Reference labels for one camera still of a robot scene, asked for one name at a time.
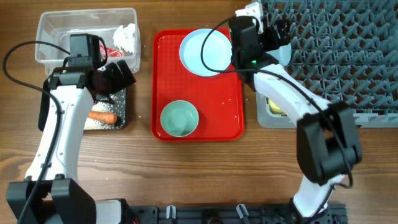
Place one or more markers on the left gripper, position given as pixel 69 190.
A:
pixel 119 81

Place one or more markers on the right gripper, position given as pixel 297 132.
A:
pixel 273 42

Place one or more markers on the light blue bowl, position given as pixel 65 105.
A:
pixel 283 54

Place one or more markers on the red snack wrapper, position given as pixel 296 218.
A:
pixel 111 52

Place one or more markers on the white napkin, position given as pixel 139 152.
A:
pixel 124 39

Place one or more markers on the orange carrot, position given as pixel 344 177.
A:
pixel 104 117

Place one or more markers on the white rice pile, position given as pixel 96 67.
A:
pixel 118 108

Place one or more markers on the light blue plate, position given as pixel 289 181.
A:
pixel 216 53

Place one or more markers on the green bowl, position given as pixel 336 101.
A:
pixel 179 118

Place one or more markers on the yellow cup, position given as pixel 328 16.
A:
pixel 274 109

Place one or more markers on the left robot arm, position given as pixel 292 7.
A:
pixel 50 192

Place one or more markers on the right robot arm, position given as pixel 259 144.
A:
pixel 327 139

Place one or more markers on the grey dishwasher rack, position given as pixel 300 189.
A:
pixel 345 51

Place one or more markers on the black tray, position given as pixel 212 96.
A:
pixel 45 104

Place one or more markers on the clear plastic bin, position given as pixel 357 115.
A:
pixel 56 27

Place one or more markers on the red serving tray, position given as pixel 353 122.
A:
pixel 218 99

